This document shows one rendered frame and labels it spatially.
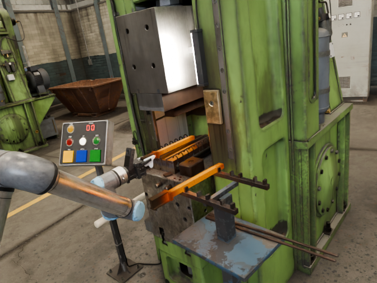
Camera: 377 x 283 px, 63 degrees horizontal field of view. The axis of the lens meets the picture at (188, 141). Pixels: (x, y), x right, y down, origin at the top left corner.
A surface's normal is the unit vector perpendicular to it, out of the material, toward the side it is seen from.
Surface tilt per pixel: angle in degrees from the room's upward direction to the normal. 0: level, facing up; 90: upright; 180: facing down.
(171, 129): 90
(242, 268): 0
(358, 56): 90
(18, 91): 79
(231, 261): 0
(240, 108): 90
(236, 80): 90
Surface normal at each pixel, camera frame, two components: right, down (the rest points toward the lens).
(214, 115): -0.65, 0.33
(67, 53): 0.83, 0.07
